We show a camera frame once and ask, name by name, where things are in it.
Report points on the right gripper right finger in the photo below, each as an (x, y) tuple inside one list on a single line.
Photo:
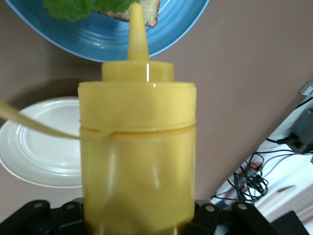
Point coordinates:
[(232, 220)]

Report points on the brown bread slice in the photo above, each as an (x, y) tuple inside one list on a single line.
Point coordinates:
[(150, 12)]

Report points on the blue round plate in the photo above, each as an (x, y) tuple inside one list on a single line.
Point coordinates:
[(97, 39)]

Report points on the beige round plate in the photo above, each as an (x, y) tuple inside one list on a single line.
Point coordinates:
[(36, 147)]

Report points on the green lettuce leaf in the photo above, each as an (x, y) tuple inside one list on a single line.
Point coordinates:
[(71, 7)]

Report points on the yellow mustard squeeze bottle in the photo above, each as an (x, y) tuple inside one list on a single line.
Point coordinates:
[(137, 147)]

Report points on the small metal camera bracket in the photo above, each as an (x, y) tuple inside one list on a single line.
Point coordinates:
[(304, 88)]

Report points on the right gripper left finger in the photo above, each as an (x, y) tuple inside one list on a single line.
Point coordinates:
[(36, 220)]

